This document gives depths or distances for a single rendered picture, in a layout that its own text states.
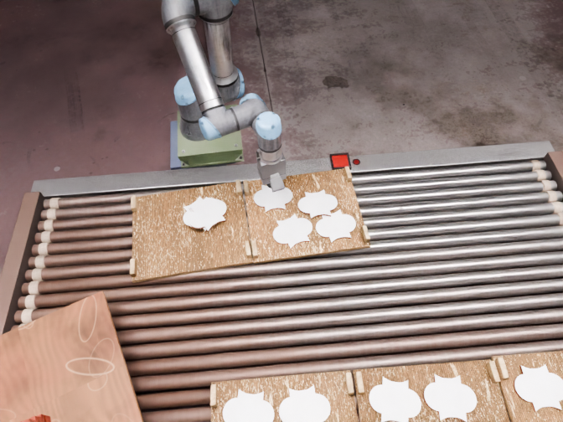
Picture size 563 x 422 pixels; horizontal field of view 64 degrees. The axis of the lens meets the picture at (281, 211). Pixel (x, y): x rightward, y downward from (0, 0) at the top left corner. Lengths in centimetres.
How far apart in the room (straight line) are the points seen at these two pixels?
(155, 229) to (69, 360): 52
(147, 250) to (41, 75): 269
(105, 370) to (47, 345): 20
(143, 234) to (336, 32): 281
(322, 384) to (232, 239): 57
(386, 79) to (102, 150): 213
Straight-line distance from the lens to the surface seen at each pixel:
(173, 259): 159
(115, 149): 330
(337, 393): 140
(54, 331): 150
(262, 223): 161
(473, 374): 150
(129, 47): 412
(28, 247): 182
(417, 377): 145
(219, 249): 158
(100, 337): 144
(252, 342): 146
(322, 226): 160
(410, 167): 185
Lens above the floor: 231
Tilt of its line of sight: 57 degrees down
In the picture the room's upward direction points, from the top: 2 degrees counter-clockwise
